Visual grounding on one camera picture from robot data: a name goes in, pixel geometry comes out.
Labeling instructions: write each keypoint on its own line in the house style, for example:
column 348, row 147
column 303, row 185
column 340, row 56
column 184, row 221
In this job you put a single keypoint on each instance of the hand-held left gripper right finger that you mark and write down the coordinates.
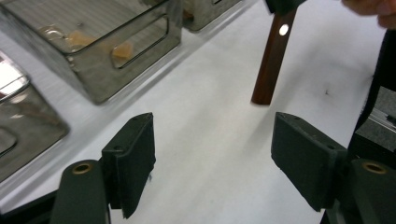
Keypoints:
column 308, row 165

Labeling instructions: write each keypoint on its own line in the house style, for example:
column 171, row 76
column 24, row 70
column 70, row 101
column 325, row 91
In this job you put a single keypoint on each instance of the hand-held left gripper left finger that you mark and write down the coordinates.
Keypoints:
column 130, row 161

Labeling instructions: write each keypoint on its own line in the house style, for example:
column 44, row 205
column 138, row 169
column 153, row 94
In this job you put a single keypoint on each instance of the clear grey plastic bin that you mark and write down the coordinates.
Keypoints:
column 93, row 74
column 28, row 137
column 208, row 14

